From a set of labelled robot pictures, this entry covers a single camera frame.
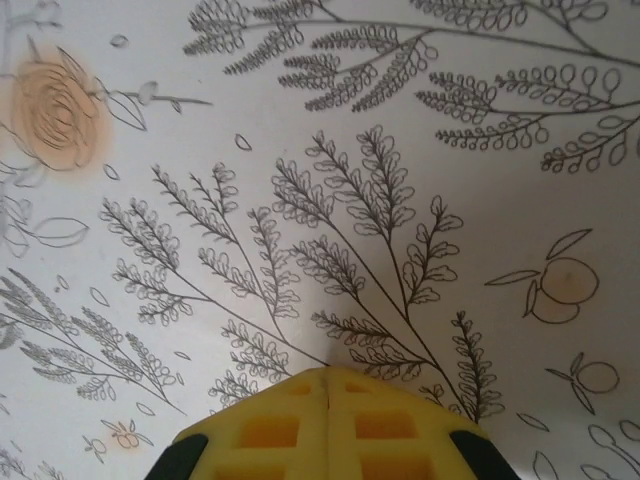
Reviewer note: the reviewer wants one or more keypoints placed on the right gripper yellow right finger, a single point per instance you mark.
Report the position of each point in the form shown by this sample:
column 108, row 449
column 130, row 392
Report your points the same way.
column 400, row 440

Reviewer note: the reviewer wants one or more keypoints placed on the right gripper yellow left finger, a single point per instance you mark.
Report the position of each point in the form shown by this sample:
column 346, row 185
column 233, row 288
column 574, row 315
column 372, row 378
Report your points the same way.
column 270, row 440

